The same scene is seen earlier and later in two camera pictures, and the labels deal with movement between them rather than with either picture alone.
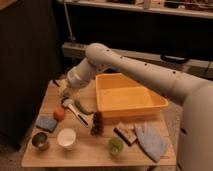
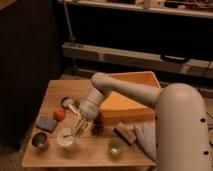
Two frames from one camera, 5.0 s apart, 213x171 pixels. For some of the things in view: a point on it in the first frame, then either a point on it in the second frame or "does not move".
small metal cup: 40,140 does not move
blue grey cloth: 152,140 does not move
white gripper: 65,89 → 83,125
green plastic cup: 115,146 does not move
